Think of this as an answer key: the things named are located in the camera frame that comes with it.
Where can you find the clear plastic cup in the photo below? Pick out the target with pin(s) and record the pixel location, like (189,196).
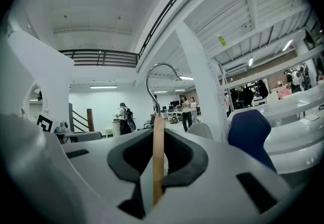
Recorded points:
(278,123)

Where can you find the white pillar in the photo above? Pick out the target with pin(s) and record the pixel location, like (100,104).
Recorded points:
(200,79)

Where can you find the yellow label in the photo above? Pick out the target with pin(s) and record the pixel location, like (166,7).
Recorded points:
(222,40)

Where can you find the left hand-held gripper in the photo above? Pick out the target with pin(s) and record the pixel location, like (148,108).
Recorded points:
(45,124)

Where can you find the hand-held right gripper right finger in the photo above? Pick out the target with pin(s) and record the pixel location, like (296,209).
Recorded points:
(217,192)

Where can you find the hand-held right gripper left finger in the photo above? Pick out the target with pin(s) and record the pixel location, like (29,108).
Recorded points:
(88,180)

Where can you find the black balcony railing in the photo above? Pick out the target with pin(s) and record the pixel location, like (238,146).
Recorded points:
(101,57)

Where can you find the wooden clothes hanger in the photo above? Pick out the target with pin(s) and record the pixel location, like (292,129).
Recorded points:
(158,154)

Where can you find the dark blue fabric bag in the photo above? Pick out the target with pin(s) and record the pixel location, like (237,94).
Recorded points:
(249,132)

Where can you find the white chair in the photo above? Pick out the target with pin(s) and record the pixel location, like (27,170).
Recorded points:
(200,130)

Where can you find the small white cabinet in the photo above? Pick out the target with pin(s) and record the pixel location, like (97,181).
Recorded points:
(116,128)

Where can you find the wooden staircase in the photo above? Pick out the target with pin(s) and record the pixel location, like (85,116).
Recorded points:
(82,120)

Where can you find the ceiling light tube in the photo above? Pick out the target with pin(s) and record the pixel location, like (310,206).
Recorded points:
(103,87)
(250,61)

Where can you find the curved white desk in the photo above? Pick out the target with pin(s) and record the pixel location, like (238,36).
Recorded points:
(296,129)

